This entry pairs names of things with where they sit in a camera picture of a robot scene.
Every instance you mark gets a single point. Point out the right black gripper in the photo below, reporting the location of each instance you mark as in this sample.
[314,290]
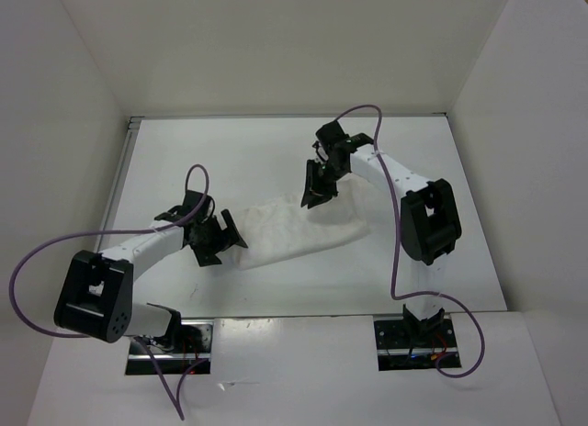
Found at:
[316,194]

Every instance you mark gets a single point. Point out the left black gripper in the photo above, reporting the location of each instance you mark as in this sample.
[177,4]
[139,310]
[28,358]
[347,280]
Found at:
[225,238]

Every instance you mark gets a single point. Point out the white pleated skirt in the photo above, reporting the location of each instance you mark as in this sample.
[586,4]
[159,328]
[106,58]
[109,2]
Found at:
[279,229]

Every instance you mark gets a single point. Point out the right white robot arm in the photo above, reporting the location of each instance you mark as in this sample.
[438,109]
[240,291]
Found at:
[425,214]

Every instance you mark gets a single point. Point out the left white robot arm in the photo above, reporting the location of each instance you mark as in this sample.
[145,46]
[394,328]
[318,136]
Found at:
[97,294]

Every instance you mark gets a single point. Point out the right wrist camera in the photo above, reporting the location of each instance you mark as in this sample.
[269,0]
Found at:
[359,140]

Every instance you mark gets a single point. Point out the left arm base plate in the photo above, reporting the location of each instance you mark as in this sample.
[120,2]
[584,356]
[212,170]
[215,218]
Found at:
[191,351]

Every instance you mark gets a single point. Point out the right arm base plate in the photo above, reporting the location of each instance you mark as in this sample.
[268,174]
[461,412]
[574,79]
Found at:
[396,350]

